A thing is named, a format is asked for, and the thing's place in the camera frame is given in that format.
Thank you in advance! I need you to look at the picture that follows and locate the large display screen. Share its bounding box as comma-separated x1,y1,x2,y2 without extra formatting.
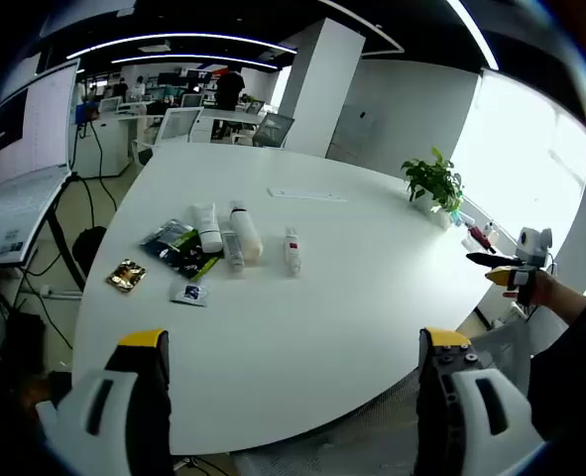
0,58,81,188

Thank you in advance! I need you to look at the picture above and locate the dark red tool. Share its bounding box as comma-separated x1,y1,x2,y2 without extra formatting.
468,225,498,255

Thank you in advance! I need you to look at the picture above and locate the small clear skincare bottle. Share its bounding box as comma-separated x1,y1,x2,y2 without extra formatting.
221,230,245,272

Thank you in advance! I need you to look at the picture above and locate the white mesh office chair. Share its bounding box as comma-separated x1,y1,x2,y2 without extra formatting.
159,107,205,145

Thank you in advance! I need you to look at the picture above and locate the dark mesh office chair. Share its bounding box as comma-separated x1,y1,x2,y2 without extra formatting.
252,112,296,149

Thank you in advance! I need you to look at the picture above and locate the white standing desk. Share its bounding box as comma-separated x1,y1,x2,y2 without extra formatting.
0,166,88,294

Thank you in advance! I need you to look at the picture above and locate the potted green plant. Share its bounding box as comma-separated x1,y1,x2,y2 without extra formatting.
400,147,466,217

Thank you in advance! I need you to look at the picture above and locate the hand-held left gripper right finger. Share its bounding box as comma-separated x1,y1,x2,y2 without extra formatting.
413,326,546,476

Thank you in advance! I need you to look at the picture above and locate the gold foil packet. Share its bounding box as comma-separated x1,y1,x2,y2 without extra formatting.
105,257,148,294

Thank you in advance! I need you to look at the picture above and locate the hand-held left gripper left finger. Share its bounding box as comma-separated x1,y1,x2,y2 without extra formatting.
37,328,175,476

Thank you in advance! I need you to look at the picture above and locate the person's right hand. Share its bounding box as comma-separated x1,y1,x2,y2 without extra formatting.
503,273,555,308

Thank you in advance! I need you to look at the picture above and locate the white socket panel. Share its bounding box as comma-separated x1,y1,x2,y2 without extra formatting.
267,186,348,202

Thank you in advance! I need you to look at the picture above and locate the long light strip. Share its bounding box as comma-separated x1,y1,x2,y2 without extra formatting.
109,53,293,68
444,0,501,71
66,32,298,61

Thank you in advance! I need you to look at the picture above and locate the slim red-label skincare bottle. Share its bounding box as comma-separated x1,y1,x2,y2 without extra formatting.
285,226,303,278

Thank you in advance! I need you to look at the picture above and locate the large window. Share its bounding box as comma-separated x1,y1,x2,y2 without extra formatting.
450,68,586,298

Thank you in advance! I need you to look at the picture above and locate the white skincare pump bottle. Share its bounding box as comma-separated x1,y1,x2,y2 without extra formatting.
228,199,265,260

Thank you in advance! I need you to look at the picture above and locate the white blue sachet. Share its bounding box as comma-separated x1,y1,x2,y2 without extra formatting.
169,282,209,307

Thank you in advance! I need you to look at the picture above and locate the white skincare tube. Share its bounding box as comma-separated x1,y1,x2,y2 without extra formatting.
191,201,223,252

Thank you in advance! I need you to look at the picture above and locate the person in black shirt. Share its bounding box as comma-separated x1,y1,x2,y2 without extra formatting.
528,290,586,447

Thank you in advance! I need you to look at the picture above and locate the white power strip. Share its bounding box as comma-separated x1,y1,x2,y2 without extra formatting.
38,284,83,300

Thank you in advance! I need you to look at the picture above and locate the black green sachet packet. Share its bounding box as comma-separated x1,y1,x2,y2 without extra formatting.
171,228,224,280

